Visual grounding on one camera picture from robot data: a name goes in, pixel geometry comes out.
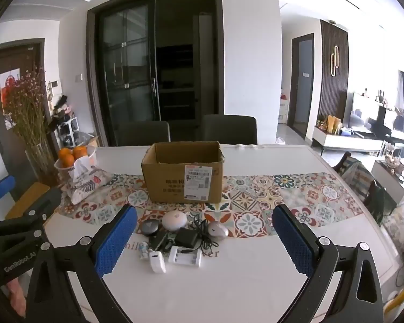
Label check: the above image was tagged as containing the dark wood slat panel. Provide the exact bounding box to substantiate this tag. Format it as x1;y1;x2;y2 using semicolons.
316;19;350;132

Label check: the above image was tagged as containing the yellow white toy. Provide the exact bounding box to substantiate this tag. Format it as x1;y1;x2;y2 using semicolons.
384;274;404;317

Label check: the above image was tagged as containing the brown cardboard box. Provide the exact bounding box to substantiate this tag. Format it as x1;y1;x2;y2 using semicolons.
141;141;225;204

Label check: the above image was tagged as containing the gold loop wall lamp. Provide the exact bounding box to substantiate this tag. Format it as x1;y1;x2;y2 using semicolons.
329;45;340;75

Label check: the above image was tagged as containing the white side cabinet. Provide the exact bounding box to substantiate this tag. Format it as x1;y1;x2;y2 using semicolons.
370;160;404;206

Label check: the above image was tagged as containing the yellow paper bag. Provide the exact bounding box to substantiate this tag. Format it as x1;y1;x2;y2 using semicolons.
326;115;340;134

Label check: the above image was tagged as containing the dark framed interior door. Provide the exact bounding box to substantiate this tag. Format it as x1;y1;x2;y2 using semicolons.
287;34;315;138

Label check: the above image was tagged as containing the grey plastic bag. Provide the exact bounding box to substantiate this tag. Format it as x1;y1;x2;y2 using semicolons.
72;131;100;149

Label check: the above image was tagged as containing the silver egg-shaped device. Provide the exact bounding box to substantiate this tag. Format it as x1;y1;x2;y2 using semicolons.
207;222;229;240

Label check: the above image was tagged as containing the dark grey dining chair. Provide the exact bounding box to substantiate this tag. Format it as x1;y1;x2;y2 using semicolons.
116;120;171;147
201;114;258;146

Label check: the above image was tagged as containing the black adapter cable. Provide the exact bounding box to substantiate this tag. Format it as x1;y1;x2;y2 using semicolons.
187;213;216;250

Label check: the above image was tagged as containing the dried pink flower bouquet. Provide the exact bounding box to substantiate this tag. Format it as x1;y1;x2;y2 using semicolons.
2;69;54;149

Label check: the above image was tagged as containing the black rectangular device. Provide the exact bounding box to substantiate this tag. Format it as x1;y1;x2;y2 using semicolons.
149;230;174;251

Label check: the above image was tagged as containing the dark framed glass sliding door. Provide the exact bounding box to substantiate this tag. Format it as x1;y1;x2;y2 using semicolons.
86;0;225;147

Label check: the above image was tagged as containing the floral fabric tissue pouch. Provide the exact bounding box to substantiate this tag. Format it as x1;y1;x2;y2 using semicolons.
60;156;120;205

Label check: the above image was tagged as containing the white battery charger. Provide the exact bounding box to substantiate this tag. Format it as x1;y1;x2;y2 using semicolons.
168;245;203;267

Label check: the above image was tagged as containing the yellow stool seat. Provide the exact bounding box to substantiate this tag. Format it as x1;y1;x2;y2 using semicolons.
5;182;51;221

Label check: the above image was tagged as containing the black power adapter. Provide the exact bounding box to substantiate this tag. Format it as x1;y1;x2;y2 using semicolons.
174;227;198;247

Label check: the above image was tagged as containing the dark bag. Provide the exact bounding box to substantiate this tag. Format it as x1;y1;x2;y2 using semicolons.
52;95;73;122

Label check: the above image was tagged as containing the wooden chair with cloth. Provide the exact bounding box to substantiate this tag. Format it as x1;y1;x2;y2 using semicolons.
332;151;378;202

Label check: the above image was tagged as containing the white plastic basket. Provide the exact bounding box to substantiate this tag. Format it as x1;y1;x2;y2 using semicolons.
54;145;98;179

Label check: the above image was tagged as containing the glass vase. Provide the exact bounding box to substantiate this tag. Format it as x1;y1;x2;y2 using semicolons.
25;139;59;185

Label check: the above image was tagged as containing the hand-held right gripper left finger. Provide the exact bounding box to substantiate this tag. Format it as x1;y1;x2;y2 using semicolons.
26;205;138;323

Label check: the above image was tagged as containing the white shoe rack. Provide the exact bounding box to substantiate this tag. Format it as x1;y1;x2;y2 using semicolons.
52;116;79;149

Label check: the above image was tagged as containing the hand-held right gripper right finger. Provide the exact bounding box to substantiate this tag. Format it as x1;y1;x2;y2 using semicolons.
272;203;384;323

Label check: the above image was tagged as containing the white television cabinet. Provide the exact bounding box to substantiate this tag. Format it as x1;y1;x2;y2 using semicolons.
311;126;384;157

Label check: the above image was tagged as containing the television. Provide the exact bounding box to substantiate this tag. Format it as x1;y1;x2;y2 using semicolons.
344;92;399;135

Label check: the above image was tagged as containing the small white plug charger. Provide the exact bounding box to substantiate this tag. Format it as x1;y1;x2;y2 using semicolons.
148;251;166;273

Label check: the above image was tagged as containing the red door poster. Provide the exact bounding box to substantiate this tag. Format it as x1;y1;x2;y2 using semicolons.
0;68;22;130

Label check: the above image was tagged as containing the person's left hand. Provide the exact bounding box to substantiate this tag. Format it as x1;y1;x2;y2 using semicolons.
3;278;27;318

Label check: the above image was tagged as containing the patterned table runner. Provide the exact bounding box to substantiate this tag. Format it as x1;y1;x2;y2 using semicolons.
55;171;366;239

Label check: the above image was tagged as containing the dark grey round device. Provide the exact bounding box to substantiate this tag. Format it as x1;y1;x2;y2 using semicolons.
141;219;163;237

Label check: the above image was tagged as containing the white round toy lamp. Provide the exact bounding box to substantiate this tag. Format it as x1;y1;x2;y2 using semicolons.
162;210;189;233

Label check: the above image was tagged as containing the brown entrance door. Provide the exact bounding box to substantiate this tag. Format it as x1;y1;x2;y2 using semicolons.
0;38;51;189

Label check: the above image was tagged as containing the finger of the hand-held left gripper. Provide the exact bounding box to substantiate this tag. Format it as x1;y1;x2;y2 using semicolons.
0;175;16;204
0;187;63;239

